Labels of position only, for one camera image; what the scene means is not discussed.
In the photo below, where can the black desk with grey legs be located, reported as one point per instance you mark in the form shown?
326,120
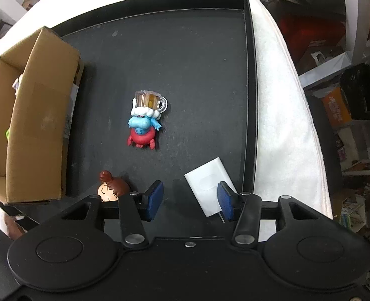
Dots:
360,22

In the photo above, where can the orange printed carton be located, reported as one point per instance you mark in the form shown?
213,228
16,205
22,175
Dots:
336,108

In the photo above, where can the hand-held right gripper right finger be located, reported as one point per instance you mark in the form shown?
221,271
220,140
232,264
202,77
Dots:
225,200

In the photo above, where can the brown-haired doll figurine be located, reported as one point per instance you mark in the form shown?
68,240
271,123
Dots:
114,186

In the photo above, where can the brown cardboard box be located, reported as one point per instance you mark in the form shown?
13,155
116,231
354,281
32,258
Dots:
44,122

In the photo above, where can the black tray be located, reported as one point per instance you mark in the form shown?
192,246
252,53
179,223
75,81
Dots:
188,69

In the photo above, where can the blue figurine with mug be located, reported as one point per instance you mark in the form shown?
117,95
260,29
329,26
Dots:
142,122

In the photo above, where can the white charger plug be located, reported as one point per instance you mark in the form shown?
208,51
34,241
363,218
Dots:
205,182

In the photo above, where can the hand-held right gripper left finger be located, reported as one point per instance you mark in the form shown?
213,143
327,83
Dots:
155,199

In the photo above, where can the black plastic bag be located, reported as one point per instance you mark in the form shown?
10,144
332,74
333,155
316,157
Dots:
363,91

